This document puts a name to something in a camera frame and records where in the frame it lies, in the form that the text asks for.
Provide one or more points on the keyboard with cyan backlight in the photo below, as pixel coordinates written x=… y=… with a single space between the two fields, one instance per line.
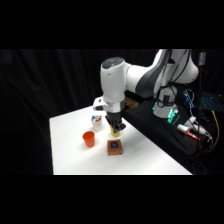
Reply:
x=210 y=101

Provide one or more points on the black robot stand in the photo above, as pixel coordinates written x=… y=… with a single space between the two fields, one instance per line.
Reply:
x=156 y=133

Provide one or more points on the white cup with small items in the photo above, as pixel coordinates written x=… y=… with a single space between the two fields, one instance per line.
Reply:
x=97 y=122

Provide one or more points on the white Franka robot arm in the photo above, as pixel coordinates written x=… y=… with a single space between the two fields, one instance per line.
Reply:
x=115 y=80

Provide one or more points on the yellow plastic cup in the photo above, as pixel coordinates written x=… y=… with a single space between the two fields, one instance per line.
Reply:
x=115 y=134

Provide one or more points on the tan wooden piece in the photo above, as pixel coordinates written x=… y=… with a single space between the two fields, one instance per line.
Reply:
x=131 y=103

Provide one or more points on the brown block with blue square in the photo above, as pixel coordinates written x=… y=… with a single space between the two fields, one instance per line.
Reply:
x=114 y=147

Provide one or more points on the green lit control box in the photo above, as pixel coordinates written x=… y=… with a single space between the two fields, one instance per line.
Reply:
x=173 y=115

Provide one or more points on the orange plastic cup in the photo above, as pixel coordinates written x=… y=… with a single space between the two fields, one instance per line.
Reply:
x=89 y=138

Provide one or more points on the black curtain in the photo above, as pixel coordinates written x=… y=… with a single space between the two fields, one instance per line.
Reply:
x=43 y=93

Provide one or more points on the black camera pole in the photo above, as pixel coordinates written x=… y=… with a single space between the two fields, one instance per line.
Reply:
x=201 y=86

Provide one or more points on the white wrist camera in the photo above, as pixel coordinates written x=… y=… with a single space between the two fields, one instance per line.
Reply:
x=99 y=105

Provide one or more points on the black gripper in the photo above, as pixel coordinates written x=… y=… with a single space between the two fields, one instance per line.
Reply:
x=114 y=119

